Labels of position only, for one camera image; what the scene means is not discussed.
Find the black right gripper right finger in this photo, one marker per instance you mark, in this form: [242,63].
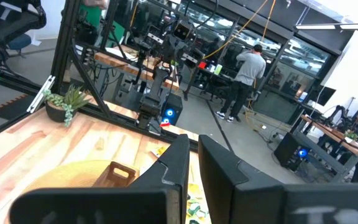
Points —
[244,199]

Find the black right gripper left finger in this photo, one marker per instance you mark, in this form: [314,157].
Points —
[104,205]

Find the wooden tea box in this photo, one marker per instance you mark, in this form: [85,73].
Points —
[109,180]

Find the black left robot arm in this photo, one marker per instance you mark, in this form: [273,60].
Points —
[150,107]

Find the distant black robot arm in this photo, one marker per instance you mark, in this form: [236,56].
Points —
[337,113]

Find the yellow mango tea packet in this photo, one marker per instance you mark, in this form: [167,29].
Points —
[196,210]
[194,189]
[158,151]

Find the red box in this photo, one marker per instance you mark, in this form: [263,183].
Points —
[202,65]

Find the black desk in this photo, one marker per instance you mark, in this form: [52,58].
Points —
[211,76]

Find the green cup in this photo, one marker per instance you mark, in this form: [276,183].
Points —
[218,69]

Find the round woven placemat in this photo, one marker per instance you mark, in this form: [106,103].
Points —
[67,175]

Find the computer tower with blue light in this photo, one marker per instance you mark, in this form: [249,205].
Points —
[174,104]

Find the black computer tower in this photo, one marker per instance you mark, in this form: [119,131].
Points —
[286,149]

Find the small red tab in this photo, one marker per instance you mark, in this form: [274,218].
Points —
[165,124]

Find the wooden workbench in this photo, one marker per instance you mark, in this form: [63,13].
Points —
[110,60]

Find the potted succulent plant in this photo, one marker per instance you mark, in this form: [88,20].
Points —
[56,112]

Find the wooden station table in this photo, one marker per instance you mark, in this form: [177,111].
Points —
[328,130]

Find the silver aluminium bar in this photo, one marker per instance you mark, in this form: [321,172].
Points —
[40,93]

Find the black monitor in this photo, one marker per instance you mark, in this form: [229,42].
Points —
[323,96]

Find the ceiling light strip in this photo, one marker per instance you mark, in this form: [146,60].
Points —
[334,26]

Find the blue stool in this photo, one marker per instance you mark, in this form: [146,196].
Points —
[20,42]

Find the office chair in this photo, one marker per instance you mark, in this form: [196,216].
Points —
[5,28]

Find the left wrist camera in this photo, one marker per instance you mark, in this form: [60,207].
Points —
[182,31]

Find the black aluminium table frame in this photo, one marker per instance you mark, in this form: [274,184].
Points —
[61,56]

